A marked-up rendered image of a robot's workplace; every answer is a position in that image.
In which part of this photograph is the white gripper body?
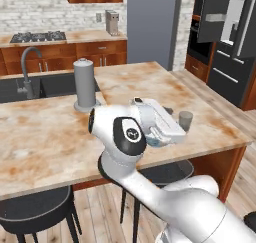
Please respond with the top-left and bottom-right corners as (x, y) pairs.
(146, 98), (188, 145)

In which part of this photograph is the grey cup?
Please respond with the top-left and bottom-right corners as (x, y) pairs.
(178, 110), (194, 133)

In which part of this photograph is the pale blue bowl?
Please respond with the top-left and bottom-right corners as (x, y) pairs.
(145, 134), (176, 149)

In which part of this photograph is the wooden oven cabinet stack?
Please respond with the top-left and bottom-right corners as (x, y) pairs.
(184, 0), (216, 84)

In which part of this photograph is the black fridge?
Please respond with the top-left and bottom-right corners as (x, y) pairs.
(196, 0), (256, 109)

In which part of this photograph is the fridge door with shelves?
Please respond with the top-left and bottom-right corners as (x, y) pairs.
(196, 0), (234, 44)

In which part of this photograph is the black round stool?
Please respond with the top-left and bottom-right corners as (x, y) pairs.
(119, 159), (195, 243)
(0, 184), (83, 243)
(243, 210), (256, 235)

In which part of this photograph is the wooden kitchen island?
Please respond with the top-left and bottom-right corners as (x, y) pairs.
(0, 60), (254, 204)

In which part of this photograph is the grey paper towel holder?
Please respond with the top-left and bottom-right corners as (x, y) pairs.
(72, 57), (101, 114)

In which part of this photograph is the grey coffee machine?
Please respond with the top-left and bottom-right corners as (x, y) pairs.
(104, 9), (121, 37)

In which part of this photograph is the dark sink basin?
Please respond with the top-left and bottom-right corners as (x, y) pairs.
(0, 72), (102, 104)

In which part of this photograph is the wooden base cupboards run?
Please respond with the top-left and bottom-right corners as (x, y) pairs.
(0, 39), (128, 77)

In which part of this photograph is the grey sink tap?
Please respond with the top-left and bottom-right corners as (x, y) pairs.
(16, 46), (44, 100)

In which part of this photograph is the black gas hob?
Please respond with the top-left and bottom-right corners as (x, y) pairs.
(9, 30), (67, 44)

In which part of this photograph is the fridge door with long handle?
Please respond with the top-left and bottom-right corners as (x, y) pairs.
(232, 0), (256, 60)

